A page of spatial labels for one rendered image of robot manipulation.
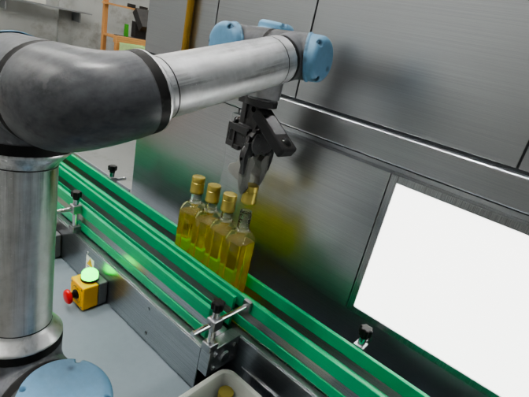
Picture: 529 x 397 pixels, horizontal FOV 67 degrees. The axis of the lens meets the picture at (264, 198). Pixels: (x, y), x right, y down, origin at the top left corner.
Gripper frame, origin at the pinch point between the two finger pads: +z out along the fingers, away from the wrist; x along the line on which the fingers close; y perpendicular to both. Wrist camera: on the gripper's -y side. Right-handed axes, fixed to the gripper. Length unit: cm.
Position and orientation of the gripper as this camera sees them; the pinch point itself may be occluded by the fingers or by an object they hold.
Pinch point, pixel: (250, 188)
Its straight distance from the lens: 92.6
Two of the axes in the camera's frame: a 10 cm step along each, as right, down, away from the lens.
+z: -2.1, 9.1, 3.6
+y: -7.4, -3.9, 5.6
